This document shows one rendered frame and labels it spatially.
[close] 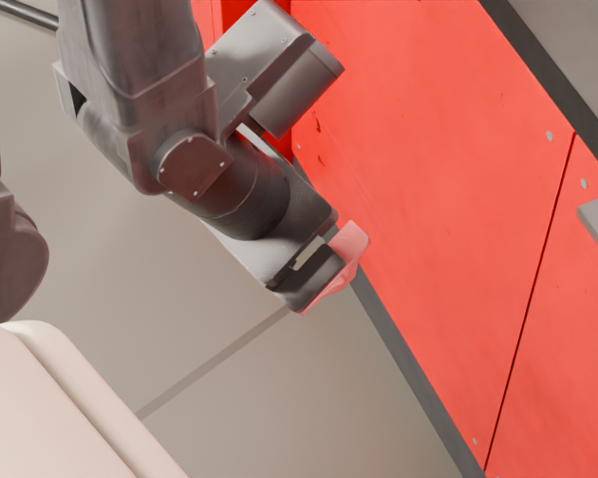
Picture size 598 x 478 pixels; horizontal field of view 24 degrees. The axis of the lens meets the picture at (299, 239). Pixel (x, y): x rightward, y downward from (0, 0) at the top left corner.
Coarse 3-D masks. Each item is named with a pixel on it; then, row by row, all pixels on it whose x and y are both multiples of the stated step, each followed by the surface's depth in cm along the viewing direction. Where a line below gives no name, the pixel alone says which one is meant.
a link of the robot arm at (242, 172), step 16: (256, 128) 80; (240, 144) 80; (240, 160) 80; (256, 160) 82; (224, 176) 79; (240, 176) 80; (208, 192) 79; (224, 192) 80; (240, 192) 81; (192, 208) 81; (208, 208) 81; (224, 208) 82
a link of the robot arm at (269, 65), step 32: (256, 32) 77; (288, 32) 77; (224, 64) 77; (256, 64) 77; (288, 64) 78; (320, 64) 78; (224, 96) 77; (256, 96) 78; (288, 96) 78; (320, 96) 81; (192, 128) 72; (224, 128) 76; (288, 128) 80; (160, 160) 72; (192, 160) 73; (224, 160) 76; (192, 192) 75
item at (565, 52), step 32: (480, 0) 131; (512, 0) 126; (544, 0) 126; (576, 0) 126; (512, 32) 127; (544, 32) 123; (576, 32) 123; (544, 64) 124; (576, 64) 121; (576, 96) 120; (576, 128) 122
